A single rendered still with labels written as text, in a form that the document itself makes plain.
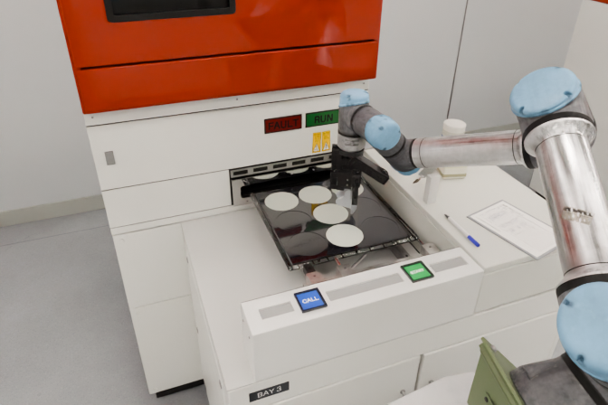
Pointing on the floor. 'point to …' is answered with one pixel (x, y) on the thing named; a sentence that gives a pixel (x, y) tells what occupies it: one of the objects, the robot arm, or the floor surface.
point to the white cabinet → (392, 357)
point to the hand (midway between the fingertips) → (354, 209)
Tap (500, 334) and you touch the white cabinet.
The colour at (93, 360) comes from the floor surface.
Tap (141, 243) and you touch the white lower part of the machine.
